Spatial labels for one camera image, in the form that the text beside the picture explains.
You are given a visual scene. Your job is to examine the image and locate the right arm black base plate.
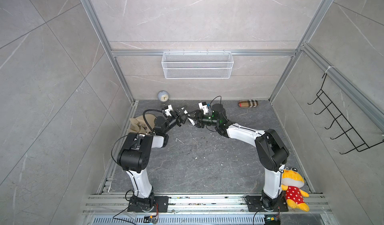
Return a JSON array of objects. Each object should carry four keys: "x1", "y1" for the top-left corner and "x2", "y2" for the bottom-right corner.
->
[{"x1": 244, "y1": 194, "x2": 289, "y2": 212}]

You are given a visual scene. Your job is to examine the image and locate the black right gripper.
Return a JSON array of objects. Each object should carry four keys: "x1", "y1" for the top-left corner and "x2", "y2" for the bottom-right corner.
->
[{"x1": 186, "y1": 110, "x2": 220, "y2": 129}]

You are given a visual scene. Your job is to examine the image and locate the yellow plush toy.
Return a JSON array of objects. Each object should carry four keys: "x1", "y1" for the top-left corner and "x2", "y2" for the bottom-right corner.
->
[{"x1": 281, "y1": 169, "x2": 310, "y2": 212}]

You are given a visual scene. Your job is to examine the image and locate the white remote control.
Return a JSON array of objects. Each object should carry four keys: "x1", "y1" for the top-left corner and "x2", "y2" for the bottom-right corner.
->
[{"x1": 185, "y1": 113, "x2": 196, "y2": 126}]

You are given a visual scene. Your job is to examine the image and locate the black wall hook rack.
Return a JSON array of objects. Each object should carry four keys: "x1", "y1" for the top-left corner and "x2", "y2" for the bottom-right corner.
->
[{"x1": 307, "y1": 73, "x2": 384, "y2": 155}]

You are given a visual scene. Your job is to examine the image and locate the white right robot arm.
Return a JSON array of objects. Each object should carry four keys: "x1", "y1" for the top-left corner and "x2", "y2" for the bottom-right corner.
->
[{"x1": 190, "y1": 102, "x2": 290, "y2": 201}]

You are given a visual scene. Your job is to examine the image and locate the small grey desk clock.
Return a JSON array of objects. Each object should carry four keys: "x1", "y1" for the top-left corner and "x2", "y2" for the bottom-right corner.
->
[{"x1": 158, "y1": 90, "x2": 170, "y2": 104}]

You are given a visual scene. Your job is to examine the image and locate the aluminium front rail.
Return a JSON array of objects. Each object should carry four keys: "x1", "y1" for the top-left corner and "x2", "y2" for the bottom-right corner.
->
[{"x1": 82, "y1": 194, "x2": 332, "y2": 215}]

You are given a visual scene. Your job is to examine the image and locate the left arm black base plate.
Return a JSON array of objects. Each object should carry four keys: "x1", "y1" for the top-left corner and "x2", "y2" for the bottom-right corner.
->
[{"x1": 127, "y1": 196, "x2": 169, "y2": 213}]

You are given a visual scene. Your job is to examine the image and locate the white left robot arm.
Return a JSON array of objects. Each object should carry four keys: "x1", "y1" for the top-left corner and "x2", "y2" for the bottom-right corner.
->
[{"x1": 114, "y1": 105, "x2": 188, "y2": 199}]

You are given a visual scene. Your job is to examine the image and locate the beige cap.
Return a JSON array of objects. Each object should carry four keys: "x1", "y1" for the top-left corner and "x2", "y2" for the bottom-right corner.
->
[{"x1": 128, "y1": 114, "x2": 156, "y2": 134}]

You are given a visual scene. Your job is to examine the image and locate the white wire mesh basket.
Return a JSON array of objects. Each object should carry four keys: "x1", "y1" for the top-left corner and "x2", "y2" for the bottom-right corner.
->
[{"x1": 162, "y1": 51, "x2": 234, "y2": 79}]

